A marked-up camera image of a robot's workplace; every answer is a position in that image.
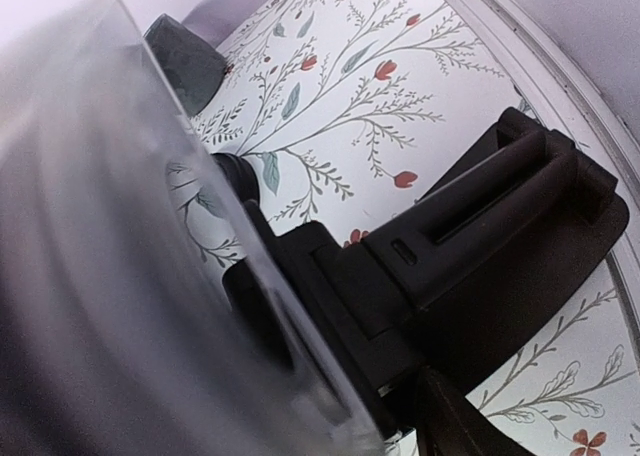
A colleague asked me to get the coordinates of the aluminium front rail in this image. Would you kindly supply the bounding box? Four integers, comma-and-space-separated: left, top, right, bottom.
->
444, 0, 639, 199

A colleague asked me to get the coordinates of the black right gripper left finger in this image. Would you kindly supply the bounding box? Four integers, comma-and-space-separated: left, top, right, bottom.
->
144, 14, 225, 114

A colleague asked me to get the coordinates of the floral patterned table mat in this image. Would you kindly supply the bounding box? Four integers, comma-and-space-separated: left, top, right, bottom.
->
191, 0, 639, 455

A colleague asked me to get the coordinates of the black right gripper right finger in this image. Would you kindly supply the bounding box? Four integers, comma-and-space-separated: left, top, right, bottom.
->
415, 367, 525, 456

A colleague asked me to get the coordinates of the black phone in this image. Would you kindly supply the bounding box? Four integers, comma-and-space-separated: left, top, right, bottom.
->
1, 0, 384, 455

